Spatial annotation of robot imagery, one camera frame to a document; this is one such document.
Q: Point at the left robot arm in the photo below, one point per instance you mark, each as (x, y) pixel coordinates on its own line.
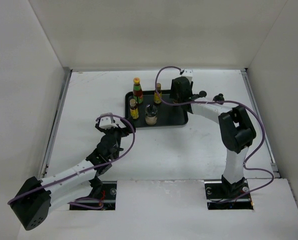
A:
(36, 198)

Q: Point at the black plastic tray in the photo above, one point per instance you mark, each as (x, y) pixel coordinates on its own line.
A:
(167, 116)

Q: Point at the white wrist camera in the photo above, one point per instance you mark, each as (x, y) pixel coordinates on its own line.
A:
(187, 73)
(106, 121)

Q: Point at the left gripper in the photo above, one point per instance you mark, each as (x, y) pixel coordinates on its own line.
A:
(124, 132)

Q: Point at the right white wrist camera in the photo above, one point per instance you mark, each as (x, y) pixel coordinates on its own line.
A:
(187, 73)

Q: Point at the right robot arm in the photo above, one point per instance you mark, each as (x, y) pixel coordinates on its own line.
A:
(236, 129)

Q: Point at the small yellow label bottle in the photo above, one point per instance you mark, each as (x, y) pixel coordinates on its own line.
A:
(157, 99)

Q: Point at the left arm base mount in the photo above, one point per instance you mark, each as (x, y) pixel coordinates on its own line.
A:
(101, 198)

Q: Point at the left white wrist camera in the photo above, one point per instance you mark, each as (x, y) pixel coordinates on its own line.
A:
(106, 121)

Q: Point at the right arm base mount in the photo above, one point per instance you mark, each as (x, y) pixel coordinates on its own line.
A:
(220, 195)

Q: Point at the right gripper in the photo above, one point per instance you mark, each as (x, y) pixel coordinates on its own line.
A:
(173, 92)

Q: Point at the red chili sauce bottle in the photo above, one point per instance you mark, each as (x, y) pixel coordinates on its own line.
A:
(137, 91)

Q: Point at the black cap spice jar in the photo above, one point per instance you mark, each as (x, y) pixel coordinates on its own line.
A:
(202, 94)

